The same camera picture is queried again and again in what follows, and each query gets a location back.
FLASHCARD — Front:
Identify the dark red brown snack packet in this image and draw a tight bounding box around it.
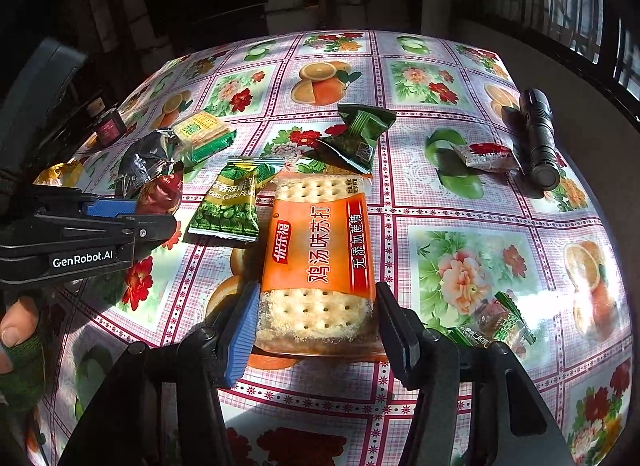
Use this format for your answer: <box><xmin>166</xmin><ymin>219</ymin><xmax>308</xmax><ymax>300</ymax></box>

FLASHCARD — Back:
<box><xmin>134</xmin><ymin>161</ymin><xmax>183</xmax><ymax>215</ymax></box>

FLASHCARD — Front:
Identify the silver foil snack packet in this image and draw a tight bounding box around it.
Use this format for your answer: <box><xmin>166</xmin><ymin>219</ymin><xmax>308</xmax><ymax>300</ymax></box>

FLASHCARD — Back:
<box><xmin>115</xmin><ymin>128</ymin><xmax>184</xmax><ymax>199</ymax></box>

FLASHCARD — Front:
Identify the green peas snack packet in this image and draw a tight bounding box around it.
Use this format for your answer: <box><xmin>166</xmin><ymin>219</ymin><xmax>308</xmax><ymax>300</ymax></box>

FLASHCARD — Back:
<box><xmin>186</xmin><ymin>157</ymin><xmax>284</xmax><ymax>243</ymax></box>

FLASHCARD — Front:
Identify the small green candy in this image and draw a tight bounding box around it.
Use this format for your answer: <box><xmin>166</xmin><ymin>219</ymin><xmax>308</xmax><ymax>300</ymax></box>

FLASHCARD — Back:
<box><xmin>447</xmin><ymin>289</ymin><xmax>536</xmax><ymax>354</ymax></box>

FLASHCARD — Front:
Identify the orange soda cracker pack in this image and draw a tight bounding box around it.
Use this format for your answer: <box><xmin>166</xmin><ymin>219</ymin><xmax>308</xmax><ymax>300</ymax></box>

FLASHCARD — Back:
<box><xmin>256</xmin><ymin>172</ymin><xmax>384</xmax><ymax>360</ymax></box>

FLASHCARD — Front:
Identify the yellow green cracker pack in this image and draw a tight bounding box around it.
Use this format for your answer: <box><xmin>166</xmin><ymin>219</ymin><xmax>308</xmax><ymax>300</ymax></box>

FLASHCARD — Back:
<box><xmin>171</xmin><ymin>110</ymin><xmax>236</xmax><ymax>168</ymax></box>

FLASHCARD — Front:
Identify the dark green triangular snack packet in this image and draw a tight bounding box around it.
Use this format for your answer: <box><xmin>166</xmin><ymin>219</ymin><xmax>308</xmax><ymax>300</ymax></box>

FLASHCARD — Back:
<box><xmin>316</xmin><ymin>104</ymin><xmax>397</xmax><ymax>174</ymax></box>

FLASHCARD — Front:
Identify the person's left hand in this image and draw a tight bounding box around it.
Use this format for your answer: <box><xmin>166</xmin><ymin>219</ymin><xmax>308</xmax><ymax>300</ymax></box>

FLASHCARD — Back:
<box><xmin>0</xmin><ymin>296</ymin><xmax>39</xmax><ymax>374</ymax></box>

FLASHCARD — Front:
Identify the gold rimmed white tray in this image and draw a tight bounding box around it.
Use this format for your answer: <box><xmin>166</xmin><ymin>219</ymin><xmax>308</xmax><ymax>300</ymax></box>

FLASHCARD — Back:
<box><xmin>34</xmin><ymin>160</ymin><xmax>88</xmax><ymax>187</ymax></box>

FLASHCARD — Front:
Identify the dark jar with cork lid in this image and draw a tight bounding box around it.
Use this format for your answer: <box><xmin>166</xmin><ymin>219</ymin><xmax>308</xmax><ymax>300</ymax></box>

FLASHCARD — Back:
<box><xmin>96</xmin><ymin>107</ymin><xmax>127</xmax><ymax>148</ymax></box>

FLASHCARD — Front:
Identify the small red white candy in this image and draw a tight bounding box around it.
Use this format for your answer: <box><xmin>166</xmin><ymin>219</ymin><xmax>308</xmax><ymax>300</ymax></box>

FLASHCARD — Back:
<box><xmin>454</xmin><ymin>143</ymin><xmax>520</xmax><ymax>173</ymax></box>

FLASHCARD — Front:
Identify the black flashlight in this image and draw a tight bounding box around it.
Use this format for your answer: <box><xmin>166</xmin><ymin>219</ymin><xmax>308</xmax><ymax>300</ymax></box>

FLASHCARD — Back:
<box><xmin>520</xmin><ymin>88</ymin><xmax>560</xmax><ymax>191</ymax></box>

